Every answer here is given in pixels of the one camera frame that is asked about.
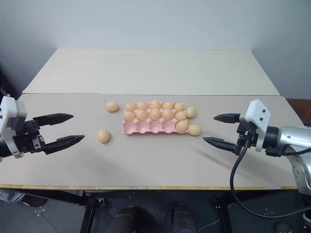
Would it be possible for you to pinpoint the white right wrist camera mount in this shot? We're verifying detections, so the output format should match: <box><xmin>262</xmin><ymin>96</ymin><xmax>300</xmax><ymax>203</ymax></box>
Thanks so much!
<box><xmin>239</xmin><ymin>99</ymin><xmax>272</xmax><ymax>152</ymax></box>

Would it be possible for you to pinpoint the black table frame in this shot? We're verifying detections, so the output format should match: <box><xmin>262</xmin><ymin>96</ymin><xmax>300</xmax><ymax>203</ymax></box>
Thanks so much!
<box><xmin>0</xmin><ymin>188</ymin><xmax>302</xmax><ymax>233</ymax></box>

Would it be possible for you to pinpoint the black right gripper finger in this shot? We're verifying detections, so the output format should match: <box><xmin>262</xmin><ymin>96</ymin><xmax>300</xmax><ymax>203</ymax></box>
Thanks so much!
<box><xmin>213</xmin><ymin>112</ymin><xmax>241</xmax><ymax>124</ymax></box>
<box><xmin>203</xmin><ymin>137</ymin><xmax>238</xmax><ymax>154</ymax></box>

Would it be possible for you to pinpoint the dark rounded shape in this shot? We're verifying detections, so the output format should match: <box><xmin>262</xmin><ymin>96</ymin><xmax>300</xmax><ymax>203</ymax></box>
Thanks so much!
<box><xmin>172</xmin><ymin>203</ymin><xmax>196</xmax><ymax>233</ymax></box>
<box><xmin>113</xmin><ymin>206</ymin><xmax>147</xmax><ymax>233</ymax></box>

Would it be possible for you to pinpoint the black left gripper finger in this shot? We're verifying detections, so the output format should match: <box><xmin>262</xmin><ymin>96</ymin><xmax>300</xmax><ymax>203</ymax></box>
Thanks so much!
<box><xmin>44</xmin><ymin>135</ymin><xmax>86</xmax><ymax>155</ymax></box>
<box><xmin>33</xmin><ymin>113</ymin><xmax>74</xmax><ymax>127</ymax></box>

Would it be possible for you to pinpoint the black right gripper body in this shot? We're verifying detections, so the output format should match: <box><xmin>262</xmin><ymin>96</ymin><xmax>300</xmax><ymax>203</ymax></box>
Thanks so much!
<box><xmin>235</xmin><ymin>121</ymin><xmax>259</xmax><ymax>156</ymax></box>

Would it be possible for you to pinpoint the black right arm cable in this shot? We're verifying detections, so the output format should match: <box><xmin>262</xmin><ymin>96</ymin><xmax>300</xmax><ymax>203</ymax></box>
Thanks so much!
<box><xmin>229</xmin><ymin>139</ymin><xmax>311</xmax><ymax>219</ymax></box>

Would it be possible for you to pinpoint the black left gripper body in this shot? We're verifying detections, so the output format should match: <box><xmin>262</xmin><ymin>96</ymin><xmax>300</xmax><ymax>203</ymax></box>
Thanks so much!
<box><xmin>13</xmin><ymin>118</ymin><xmax>47</xmax><ymax>154</ymax></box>

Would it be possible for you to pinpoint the pink egg tray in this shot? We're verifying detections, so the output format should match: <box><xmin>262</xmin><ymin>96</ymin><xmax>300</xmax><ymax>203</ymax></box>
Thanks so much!
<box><xmin>121</xmin><ymin>103</ymin><xmax>190</xmax><ymax>135</ymax></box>

